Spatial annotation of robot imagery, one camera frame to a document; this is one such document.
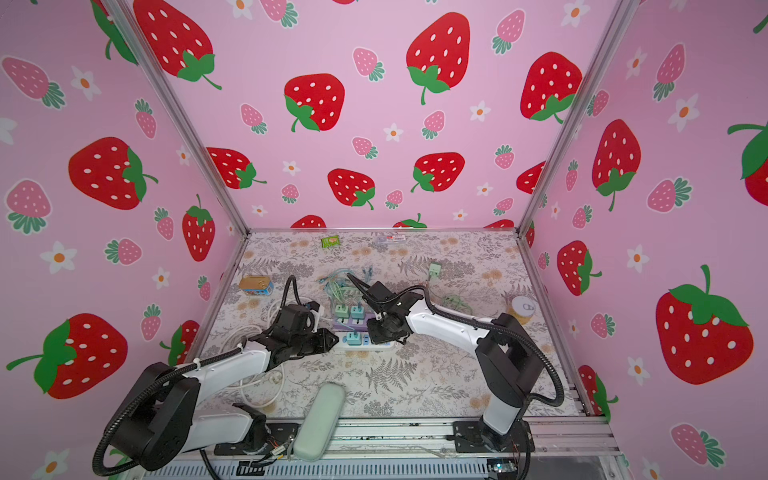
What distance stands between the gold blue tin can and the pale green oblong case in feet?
1.26

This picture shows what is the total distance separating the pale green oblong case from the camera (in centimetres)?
71

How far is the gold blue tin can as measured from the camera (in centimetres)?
101
